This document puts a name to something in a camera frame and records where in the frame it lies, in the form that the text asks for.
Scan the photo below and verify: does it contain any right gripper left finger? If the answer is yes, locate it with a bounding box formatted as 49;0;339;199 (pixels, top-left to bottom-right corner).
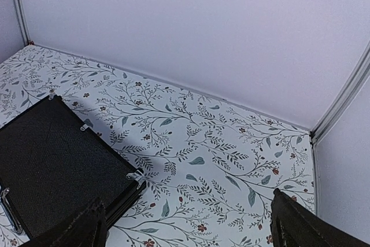
24;197;108;246

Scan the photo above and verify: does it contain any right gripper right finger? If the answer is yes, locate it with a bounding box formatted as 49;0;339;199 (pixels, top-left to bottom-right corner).
270;189;366;247

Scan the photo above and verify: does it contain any black poker set case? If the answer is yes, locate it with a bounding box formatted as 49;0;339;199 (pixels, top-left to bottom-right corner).
1;95;146;238

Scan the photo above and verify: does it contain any right aluminium frame post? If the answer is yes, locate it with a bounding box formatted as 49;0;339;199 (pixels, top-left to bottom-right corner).
310;43;369;146

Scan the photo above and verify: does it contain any aluminium frame post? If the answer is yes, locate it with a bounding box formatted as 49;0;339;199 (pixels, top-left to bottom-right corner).
310;43;369;146
13;0;34;46

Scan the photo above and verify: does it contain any left aluminium frame post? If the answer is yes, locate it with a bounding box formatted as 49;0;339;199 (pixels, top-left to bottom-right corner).
13;0;34;46

